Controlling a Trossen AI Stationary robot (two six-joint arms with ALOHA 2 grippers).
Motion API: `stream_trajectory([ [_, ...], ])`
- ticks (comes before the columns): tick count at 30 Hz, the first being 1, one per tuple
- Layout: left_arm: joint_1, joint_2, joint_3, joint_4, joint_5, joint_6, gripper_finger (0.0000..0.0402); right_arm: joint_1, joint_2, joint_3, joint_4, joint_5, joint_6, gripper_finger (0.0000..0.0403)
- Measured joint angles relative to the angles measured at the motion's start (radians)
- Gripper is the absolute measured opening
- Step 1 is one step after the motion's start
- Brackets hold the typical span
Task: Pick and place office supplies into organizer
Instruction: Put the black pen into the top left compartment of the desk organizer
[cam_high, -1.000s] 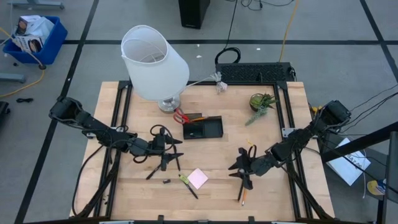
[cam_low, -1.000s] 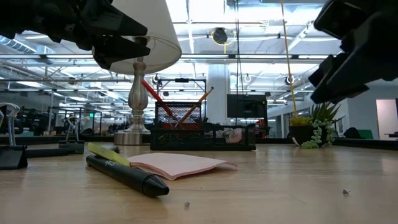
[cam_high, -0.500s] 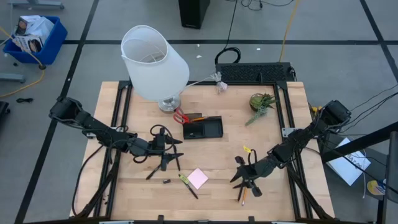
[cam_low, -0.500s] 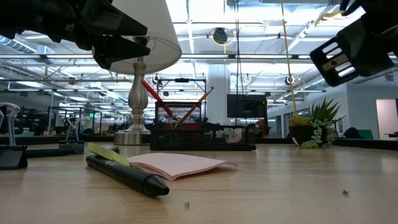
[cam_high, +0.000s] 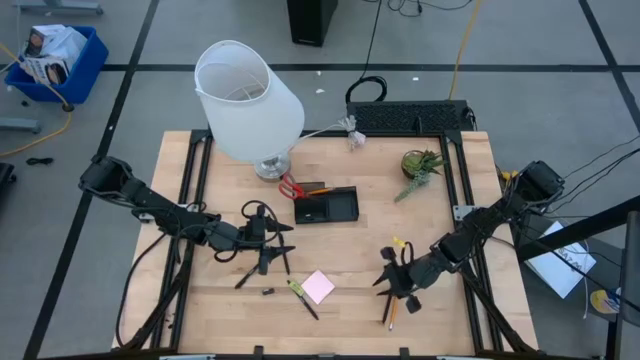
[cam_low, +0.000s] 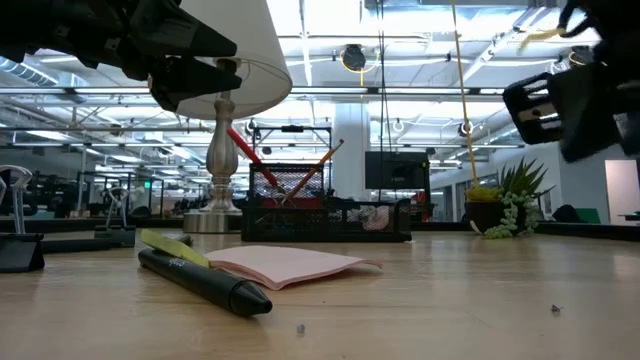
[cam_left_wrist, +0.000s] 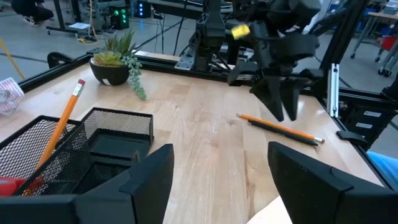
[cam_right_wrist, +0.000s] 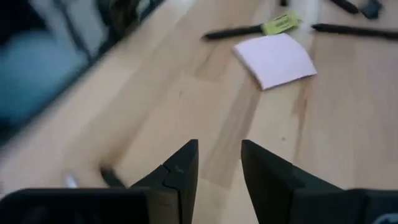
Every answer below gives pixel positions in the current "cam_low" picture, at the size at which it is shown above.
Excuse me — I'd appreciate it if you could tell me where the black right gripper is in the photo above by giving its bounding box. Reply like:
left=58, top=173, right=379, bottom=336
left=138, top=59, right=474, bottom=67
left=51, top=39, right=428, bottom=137
left=502, top=62, right=640, bottom=164

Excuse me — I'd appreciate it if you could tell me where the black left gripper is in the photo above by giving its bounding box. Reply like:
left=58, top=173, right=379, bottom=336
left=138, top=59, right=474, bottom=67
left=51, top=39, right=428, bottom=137
left=0, top=0, right=243, bottom=112

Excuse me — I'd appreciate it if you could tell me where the red pen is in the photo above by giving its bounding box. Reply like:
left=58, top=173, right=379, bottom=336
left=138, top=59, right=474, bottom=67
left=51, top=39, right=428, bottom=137
left=225, top=126, right=282, bottom=194

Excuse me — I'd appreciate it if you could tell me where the orange pencil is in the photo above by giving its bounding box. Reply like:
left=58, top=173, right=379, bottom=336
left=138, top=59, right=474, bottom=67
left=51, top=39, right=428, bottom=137
left=285, top=138, right=346, bottom=204

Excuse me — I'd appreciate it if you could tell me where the yellow highlighter pen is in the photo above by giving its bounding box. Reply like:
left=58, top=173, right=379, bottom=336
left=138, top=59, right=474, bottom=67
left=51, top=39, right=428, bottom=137
left=139, top=228, right=212, bottom=269

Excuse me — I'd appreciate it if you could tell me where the black binder clip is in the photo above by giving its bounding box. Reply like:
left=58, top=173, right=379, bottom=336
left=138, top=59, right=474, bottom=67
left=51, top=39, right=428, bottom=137
left=93, top=186, right=138, bottom=249
left=0, top=164, right=46, bottom=274

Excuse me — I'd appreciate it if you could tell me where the pink sticky note pad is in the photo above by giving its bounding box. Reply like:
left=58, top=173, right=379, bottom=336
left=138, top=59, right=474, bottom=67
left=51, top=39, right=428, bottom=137
left=203, top=244, right=384, bottom=292

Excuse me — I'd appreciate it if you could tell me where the black mesh desk organizer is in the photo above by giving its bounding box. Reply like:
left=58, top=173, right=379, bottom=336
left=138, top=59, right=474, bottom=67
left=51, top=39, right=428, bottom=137
left=240, top=162, right=414, bottom=244

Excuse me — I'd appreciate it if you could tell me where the white shade silver table lamp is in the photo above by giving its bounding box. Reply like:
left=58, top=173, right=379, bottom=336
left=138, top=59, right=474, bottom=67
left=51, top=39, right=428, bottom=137
left=172, top=0, right=294, bottom=235

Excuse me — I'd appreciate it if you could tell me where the green seat back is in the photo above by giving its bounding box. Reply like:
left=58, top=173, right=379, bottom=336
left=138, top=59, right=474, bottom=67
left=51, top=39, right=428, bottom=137
left=574, top=206, right=602, bottom=225

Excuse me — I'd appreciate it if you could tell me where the black chair back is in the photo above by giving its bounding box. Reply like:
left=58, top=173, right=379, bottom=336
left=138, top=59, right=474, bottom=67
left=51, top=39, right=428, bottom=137
left=551, top=203, right=584, bottom=224

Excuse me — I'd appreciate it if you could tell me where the potted green succulent plant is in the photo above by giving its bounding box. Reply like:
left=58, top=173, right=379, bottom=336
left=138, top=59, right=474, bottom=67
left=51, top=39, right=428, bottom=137
left=463, top=157, right=556, bottom=240

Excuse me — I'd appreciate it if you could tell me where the black monitor screen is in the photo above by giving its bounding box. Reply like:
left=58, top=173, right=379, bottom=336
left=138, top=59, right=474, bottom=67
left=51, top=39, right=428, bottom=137
left=363, top=150, right=432, bottom=192

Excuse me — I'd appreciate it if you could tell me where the black metal rack frame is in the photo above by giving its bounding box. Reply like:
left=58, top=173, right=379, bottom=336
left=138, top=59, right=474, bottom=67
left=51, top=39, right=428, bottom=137
left=251, top=123, right=335, bottom=166

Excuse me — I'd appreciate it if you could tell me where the yellow power cord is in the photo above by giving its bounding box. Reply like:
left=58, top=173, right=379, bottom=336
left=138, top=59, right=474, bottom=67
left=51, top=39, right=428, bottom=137
left=449, top=0, right=480, bottom=194

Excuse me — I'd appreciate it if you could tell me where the black ceiling cable reel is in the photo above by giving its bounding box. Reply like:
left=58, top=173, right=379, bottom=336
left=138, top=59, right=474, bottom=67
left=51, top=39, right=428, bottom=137
left=341, top=43, right=368, bottom=72

